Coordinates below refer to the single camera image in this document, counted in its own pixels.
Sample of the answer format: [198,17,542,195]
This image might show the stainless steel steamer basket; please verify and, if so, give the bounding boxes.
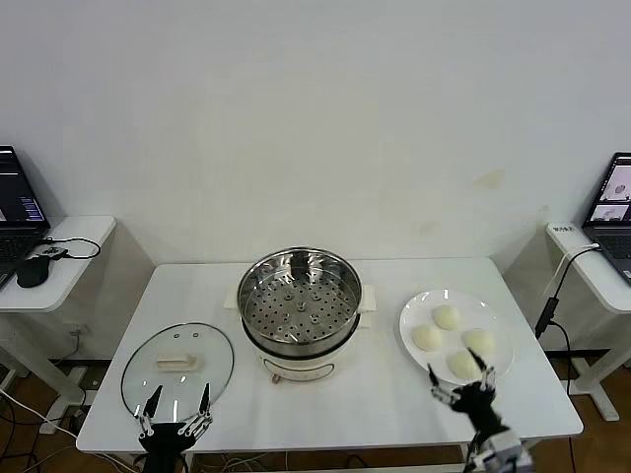
[224,248,379,357]

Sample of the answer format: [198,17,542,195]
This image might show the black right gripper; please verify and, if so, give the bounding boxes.
[426,347,498,420]

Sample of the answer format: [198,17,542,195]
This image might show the black looped usb cable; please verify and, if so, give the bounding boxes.
[36,236,102,261]

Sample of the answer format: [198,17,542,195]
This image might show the white round plate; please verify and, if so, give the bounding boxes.
[398,289,516,386]

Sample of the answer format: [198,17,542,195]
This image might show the black laptop with dark screen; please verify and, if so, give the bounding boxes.
[0,144,52,292]

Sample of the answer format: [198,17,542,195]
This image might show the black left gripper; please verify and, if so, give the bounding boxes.
[134,381,215,457]

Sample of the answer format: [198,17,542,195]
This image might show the cream electric cooker pot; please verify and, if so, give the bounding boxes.
[224,288,379,386]

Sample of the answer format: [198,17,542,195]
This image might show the white floor cable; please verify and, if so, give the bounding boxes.
[0,387,79,439]

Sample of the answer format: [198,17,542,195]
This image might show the thin black floor cable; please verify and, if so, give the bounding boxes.
[0,393,40,473]

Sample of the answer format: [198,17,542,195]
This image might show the round glass pot lid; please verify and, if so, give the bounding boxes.
[120,321,235,426]

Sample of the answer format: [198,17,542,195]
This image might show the white steamed baozi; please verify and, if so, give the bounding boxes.
[447,350,482,381]
[411,323,446,353]
[431,304,460,331]
[461,327,497,356]

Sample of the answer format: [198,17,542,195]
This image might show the white cable bundle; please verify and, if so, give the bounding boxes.
[194,450,277,473]

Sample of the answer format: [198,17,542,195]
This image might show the grey laptop with bright screen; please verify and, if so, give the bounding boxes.
[581,151,631,287]

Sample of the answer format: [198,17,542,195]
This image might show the white laptop cable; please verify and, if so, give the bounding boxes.
[542,241,600,298]

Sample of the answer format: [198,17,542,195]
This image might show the black computer mouse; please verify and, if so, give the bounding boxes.
[16,254,52,289]

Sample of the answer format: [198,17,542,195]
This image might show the white side table with label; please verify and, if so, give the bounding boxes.
[544,220,631,423]

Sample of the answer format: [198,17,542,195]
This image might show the white side table with mouse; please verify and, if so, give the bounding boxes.
[0,214,118,410]

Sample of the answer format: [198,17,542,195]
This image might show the black cable with adapter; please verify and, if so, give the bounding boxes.
[534,244,601,395]

